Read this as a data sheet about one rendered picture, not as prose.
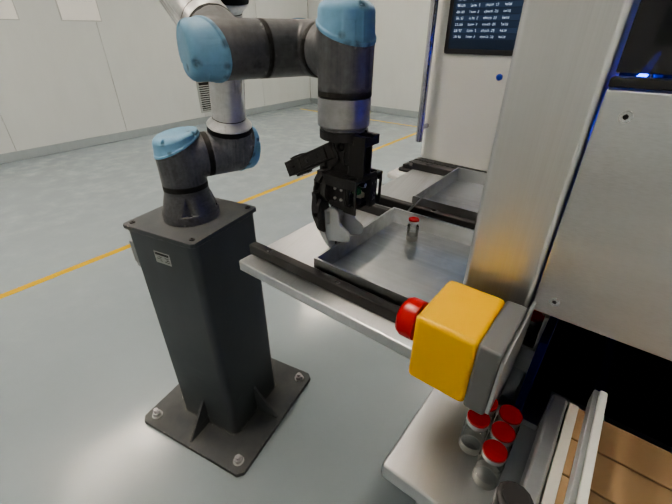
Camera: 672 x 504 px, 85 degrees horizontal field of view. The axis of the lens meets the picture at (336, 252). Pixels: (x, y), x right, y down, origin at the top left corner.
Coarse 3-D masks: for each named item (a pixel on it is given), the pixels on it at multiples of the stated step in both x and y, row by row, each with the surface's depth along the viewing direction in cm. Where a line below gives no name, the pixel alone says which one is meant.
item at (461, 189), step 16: (448, 176) 97; (464, 176) 101; (480, 176) 98; (432, 192) 91; (448, 192) 94; (464, 192) 94; (480, 192) 94; (432, 208) 82; (448, 208) 80; (464, 208) 86
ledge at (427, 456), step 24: (432, 408) 41; (456, 408) 41; (408, 432) 38; (432, 432) 38; (456, 432) 38; (528, 432) 38; (408, 456) 36; (432, 456) 36; (456, 456) 36; (552, 456) 36; (408, 480) 34; (432, 480) 34; (456, 480) 34; (504, 480) 34
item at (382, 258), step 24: (384, 216) 76; (408, 216) 77; (360, 240) 71; (384, 240) 73; (432, 240) 73; (456, 240) 72; (336, 264) 65; (360, 264) 65; (384, 264) 65; (408, 264) 65; (432, 264) 65; (456, 264) 65; (360, 288) 57; (384, 288) 54; (408, 288) 59; (432, 288) 59; (528, 360) 44
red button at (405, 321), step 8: (408, 304) 35; (416, 304) 35; (424, 304) 35; (400, 312) 35; (408, 312) 34; (416, 312) 34; (400, 320) 35; (408, 320) 34; (400, 328) 35; (408, 328) 34; (408, 336) 35
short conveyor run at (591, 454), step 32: (544, 416) 35; (576, 416) 34; (544, 448) 31; (576, 448) 32; (608, 448) 32; (640, 448) 32; (544, 480) 29; (576, 480) 26; (608, 480) 29; (640, 480) 29
